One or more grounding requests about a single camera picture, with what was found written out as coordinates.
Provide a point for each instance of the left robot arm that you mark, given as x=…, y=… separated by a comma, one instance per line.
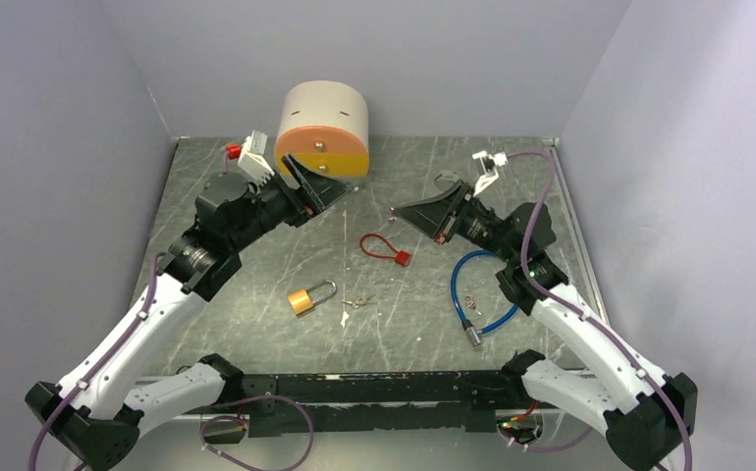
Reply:
x=99, y=410

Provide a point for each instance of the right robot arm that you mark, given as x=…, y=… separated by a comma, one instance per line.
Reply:
x=644, y=413

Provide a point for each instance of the beige drawer cabinet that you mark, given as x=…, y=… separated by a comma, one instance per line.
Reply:
x=325, y=126

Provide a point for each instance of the red cable lock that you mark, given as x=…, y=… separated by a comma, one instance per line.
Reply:
x=377, y=246

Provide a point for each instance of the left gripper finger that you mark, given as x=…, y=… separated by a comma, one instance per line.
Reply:
x=310, y=181
x=329, y=195

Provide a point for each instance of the padlock keys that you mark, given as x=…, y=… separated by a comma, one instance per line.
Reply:
x=359, y=302

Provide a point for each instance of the brass padlock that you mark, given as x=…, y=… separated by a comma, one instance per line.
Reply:
x=303, y=300

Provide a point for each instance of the blue lock keys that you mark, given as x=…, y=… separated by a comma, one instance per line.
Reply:
x=471, y=304

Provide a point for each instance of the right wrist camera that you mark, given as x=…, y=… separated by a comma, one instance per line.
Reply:
x=488, y=165

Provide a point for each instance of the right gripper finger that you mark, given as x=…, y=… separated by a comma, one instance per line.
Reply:
x=443, y=199
x=429, y=222

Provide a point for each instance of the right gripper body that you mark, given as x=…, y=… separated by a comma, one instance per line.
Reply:
x=451, y=224

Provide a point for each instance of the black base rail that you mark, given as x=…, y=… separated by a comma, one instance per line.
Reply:
x=475, y=401

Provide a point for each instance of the blue cable lock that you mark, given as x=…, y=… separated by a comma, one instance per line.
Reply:
x=473, y=275

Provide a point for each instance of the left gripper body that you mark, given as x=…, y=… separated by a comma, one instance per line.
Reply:
x=297, y=208

